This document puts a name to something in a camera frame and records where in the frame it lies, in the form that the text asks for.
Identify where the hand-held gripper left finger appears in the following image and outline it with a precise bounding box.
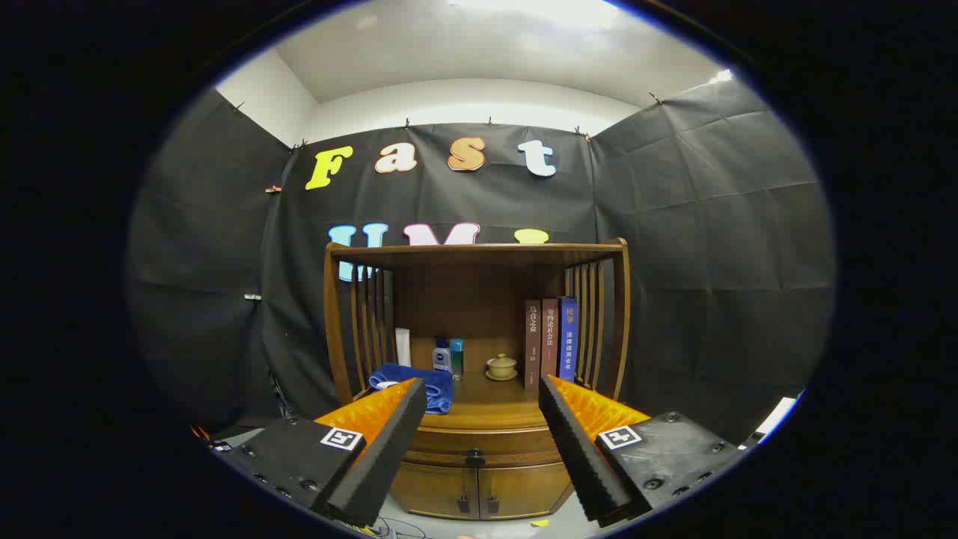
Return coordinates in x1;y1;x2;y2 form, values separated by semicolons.
213;378;427;529

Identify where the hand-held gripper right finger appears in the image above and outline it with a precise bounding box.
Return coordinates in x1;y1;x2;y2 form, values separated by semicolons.
537;374;749;529

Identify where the wooden drawer with black knob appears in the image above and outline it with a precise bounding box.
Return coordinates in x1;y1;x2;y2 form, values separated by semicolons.
408;427;570;469

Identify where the wooden countertop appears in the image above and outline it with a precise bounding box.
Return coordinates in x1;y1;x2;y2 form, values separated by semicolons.
352;371;599;431

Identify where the brown wooden cabinet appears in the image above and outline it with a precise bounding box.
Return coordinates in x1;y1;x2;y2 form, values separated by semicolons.
323;238;631;521

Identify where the blue folded towel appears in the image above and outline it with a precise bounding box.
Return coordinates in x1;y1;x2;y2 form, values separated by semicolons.
367;363;454;415

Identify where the blue book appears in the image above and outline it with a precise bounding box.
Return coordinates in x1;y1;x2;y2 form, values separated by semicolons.
558;296;579;384

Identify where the dark brown book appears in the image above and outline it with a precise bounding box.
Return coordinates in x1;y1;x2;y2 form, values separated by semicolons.
524;299;543;390

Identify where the reddish brown book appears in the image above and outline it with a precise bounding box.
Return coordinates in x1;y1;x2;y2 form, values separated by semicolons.
540;298;561;379

